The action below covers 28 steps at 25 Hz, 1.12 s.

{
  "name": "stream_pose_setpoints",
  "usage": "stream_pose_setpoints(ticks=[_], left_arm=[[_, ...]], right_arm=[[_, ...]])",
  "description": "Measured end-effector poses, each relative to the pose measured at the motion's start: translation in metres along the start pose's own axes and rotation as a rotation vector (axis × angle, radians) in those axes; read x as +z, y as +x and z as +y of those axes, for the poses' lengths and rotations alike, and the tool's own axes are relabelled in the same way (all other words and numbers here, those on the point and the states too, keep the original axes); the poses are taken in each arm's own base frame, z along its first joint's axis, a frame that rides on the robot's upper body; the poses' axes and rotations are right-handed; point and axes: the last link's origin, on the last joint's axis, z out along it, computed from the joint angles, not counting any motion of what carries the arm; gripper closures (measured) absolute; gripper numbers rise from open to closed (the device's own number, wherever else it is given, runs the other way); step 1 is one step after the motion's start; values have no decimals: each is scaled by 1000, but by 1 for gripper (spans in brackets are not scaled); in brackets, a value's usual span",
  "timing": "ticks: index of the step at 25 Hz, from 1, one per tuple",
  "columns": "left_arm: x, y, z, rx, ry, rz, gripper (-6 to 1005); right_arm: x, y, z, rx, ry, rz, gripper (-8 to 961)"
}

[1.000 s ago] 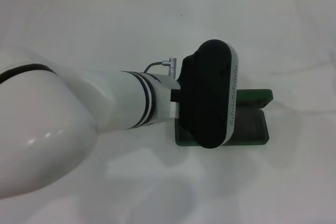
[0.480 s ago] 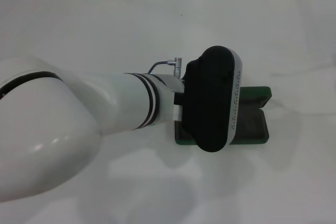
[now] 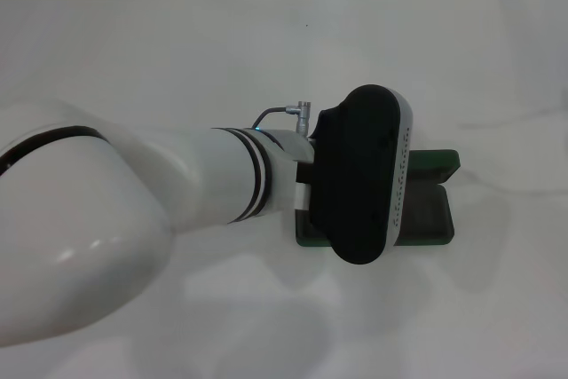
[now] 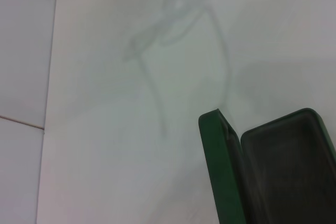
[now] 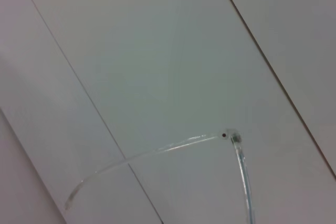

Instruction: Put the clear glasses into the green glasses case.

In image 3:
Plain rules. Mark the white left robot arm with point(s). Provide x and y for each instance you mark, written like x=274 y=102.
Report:
x=111 y=201

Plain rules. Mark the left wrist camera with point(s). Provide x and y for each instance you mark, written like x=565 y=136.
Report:
x=355 y=175

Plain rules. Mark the green glasses case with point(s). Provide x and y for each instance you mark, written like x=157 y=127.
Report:
x=426 y=215

